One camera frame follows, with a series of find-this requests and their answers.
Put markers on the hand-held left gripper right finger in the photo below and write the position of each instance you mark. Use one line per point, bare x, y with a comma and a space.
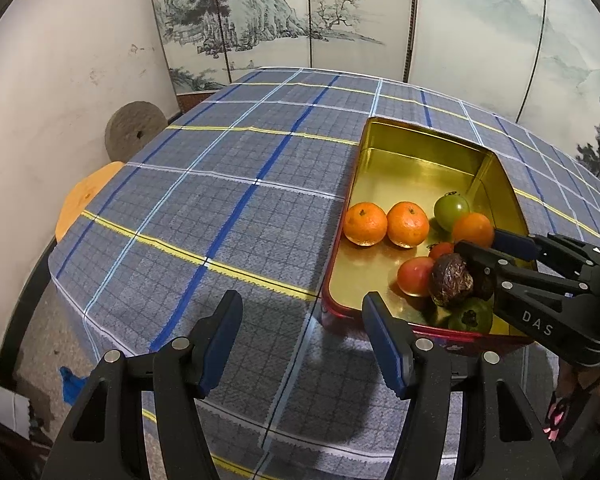
385, 345

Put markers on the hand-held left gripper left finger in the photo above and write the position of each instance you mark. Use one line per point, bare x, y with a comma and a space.
222, 345

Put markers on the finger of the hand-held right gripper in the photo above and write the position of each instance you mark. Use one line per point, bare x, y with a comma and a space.
485, 257
515, 244

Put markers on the dark passion fruit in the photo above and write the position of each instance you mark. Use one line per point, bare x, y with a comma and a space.
450, 272
481, 287

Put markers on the red tomato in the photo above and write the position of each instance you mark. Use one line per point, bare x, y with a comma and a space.
414, 276
440, 251

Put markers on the large orange mandarin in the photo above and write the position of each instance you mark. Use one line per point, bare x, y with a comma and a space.
408, 223

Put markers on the red and gold tin box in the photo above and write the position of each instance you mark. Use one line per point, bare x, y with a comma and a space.
410, 170

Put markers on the pink and black slipper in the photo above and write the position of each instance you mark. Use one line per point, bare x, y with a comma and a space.
556, 415

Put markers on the blue cloth scrap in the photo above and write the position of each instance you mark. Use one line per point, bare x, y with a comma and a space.
72, 387

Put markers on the blue plaid tablecloth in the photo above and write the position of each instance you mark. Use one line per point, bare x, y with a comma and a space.
220, 185

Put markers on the black curved metal bar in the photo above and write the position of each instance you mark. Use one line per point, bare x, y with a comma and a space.
29, 292

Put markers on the orange round stool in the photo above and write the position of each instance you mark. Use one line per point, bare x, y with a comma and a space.
80, 195

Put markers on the white cardboard piece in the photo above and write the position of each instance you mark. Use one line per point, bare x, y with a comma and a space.
5, 405

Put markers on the landscape painted folding screen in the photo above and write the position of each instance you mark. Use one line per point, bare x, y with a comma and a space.
480, 20

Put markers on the round stone disc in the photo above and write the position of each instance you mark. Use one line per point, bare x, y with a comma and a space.
130, 132

